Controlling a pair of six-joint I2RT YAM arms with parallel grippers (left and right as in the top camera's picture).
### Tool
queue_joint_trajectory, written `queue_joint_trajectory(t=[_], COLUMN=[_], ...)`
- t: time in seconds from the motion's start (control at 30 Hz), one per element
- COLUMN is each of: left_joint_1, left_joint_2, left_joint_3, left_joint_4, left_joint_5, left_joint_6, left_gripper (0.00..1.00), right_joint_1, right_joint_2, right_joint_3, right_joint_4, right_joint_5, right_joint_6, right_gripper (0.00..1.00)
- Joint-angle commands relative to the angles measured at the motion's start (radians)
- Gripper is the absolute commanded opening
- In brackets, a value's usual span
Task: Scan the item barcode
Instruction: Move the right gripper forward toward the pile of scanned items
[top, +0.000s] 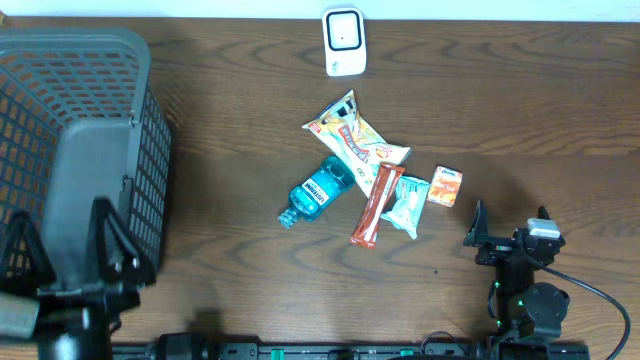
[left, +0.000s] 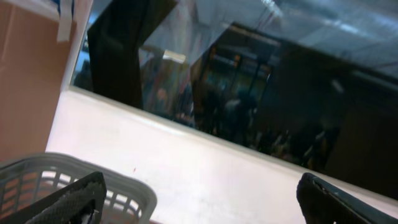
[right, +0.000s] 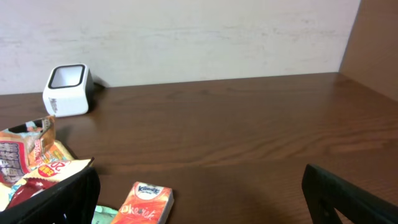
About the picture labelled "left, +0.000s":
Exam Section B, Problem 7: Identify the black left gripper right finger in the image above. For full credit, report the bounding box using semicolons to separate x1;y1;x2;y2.
296;172;397;224

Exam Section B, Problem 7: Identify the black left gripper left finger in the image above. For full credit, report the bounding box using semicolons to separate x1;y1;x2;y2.
1;172;107;224

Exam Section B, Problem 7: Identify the grey plastic lattice basket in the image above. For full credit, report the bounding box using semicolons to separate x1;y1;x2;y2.
1;153;157;223

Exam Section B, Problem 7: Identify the dark glass window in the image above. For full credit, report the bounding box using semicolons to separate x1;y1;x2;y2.
71;0;397;198

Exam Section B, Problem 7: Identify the brown side panel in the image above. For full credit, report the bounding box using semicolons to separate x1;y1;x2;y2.
1;1;93;161

